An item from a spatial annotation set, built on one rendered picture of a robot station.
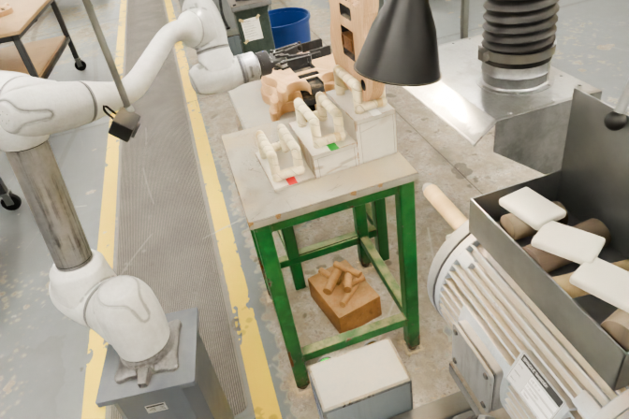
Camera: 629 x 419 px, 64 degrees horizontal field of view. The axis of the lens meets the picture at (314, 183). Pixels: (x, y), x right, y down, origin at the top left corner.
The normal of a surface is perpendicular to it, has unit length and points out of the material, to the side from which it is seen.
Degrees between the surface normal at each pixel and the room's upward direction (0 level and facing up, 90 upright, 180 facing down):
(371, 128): 90
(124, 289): 5
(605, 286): 0
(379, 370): 0
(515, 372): 62
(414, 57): 73
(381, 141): 90
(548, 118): 90
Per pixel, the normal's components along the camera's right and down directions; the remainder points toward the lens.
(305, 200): -0.14, -0.81
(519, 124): 0.29, 0.52
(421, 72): 0.38, 0.25
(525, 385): -0.90, -0.14
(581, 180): -0.95, 0.28
